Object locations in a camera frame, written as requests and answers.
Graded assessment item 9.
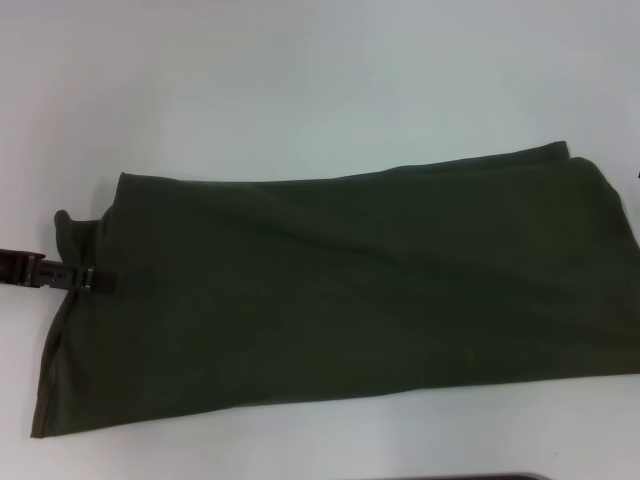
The dark green FREE! t-shirt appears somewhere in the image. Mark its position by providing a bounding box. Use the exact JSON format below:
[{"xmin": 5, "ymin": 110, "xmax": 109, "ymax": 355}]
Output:
[{"xmin": 28, "ymin": 141, "xmax": 640, "ymax": 441}]

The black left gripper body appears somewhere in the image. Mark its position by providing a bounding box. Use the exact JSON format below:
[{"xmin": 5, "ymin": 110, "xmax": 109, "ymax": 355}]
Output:
[{"xmin": 0, "ymin": 247, "xmax": 45, "ymax": 289}]

